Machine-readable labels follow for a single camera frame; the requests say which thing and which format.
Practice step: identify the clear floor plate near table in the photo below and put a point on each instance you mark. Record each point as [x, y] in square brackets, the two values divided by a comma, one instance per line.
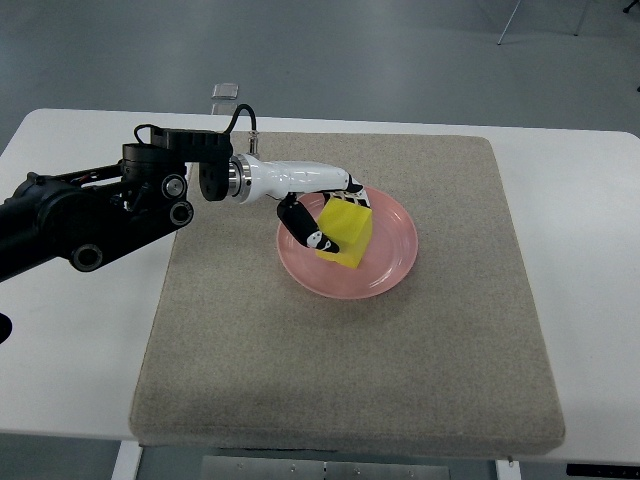
[223, 108]

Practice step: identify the grey metal table base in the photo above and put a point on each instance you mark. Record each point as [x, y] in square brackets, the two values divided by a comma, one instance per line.
[218, 467]

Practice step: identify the white table leg left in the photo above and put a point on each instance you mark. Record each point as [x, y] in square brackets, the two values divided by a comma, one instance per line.
[127, 461]

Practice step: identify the white table leg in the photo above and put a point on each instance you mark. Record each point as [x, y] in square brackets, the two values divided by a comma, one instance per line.
[127, 461]
[508, 470]

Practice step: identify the beige felt mat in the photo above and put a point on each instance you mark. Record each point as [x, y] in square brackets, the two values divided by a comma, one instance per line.
[450, 362]

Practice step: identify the white table leg right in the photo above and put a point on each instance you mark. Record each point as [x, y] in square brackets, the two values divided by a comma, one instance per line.
[508, 470]

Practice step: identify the metal stand leg background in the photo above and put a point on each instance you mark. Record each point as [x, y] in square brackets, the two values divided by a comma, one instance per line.
[508, 23]

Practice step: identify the yellow block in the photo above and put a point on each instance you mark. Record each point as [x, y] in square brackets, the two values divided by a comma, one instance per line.
[350, 227]

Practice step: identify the pink plate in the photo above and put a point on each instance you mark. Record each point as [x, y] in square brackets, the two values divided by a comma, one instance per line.
[389, 257]

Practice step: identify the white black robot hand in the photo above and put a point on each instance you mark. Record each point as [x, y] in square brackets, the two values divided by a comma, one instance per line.
[251, 179]

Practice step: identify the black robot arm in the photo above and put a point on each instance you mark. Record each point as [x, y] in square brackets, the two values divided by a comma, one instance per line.
[95, 216]

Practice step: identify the clear floor socket cover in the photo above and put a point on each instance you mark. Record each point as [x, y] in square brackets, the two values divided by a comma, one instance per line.
[225, 91]

